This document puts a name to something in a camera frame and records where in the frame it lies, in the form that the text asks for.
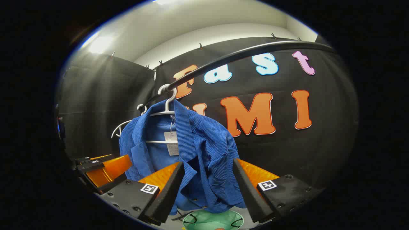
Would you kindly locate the small ceiling light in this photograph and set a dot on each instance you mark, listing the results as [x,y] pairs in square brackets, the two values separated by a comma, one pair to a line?
[99,44]

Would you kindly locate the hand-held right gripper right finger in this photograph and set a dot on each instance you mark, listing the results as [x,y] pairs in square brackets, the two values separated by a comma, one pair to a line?
[252,198]

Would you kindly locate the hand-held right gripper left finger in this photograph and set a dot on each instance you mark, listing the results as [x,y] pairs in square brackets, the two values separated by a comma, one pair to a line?
[166,198]

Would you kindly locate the black clothes rack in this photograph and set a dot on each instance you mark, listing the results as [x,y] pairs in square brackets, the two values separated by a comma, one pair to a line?
[239,55]

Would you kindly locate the white plastic clothes hanger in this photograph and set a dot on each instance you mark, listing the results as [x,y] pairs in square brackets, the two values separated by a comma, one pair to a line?
[121,124]
[166,107]

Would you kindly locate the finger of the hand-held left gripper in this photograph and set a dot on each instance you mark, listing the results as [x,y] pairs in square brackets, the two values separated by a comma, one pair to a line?
[111,185]
[91,164]

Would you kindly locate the green laundry hamper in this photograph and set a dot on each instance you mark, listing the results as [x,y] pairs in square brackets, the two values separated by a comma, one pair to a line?
[211,222]

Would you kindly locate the large ceiling light panel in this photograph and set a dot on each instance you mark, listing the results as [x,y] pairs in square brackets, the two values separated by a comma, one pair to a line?
[163,1]

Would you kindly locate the black backdrop cloth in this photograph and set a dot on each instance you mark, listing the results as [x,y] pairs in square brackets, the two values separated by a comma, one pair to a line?
[319,153]

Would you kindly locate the row of small backdrop clips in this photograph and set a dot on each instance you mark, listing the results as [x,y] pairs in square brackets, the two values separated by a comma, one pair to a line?
[200,46]

